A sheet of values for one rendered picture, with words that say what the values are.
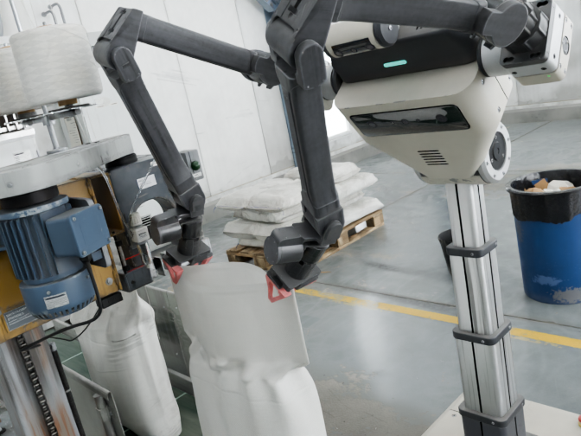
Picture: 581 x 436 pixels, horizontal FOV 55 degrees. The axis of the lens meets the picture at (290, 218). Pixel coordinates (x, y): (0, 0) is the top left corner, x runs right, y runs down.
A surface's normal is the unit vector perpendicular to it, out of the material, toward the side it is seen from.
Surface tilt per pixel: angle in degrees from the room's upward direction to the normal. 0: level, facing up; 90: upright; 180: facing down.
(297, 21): 61
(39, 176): 90
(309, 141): 121
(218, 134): 90
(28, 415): 90
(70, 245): 90
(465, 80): 40
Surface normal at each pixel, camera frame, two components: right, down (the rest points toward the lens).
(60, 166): 0.98, -0.16
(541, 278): -0.73, 0.36
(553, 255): -0.46, 0.36
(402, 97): -0.59, -0.52
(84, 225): 0.92, -0.09
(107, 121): 0.69, 0.04
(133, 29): 0.62, 0.32
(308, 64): 0.47, 0.60
